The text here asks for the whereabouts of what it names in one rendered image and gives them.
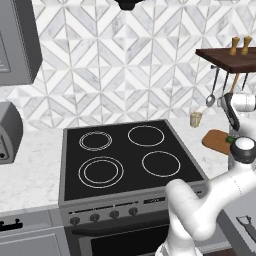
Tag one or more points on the black range hood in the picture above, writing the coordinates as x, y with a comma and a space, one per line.
128, 3

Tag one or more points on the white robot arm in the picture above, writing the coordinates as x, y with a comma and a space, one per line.
193, 213

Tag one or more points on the dark stove knob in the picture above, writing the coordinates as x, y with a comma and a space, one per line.
133, 211
114, 214
94, 217
74, 220

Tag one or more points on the dark grey peeler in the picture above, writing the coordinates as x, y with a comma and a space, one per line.
246, 226

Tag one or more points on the brown wooden cutting board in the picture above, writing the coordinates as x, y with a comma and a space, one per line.
216, 141

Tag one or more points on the black glass oven door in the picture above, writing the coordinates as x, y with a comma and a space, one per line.
126, 241

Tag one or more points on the grey drawer front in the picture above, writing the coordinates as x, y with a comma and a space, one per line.
33, 221

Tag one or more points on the wooden salt shaker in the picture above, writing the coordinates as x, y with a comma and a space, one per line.
234, 46

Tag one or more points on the green broccoli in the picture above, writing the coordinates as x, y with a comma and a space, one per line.
230, 139

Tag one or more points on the black hob stove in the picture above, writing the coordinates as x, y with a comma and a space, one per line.
130, 160

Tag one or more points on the grey cupboard door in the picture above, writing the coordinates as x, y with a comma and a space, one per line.
30, 245

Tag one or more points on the beige cup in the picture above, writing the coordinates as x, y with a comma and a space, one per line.
196, 120

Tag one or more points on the grey toaster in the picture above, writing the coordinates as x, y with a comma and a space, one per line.
10, 133

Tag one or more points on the dark wooden shelf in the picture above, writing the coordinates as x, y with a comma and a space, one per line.
230, 58

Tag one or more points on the hanging dark metal utensil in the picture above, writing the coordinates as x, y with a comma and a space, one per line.
225, 83
245, 81

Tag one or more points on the hanging metal spoon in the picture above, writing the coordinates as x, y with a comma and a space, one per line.
210, 99

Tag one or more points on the wooden pepper shaker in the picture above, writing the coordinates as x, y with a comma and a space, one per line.
246, 46

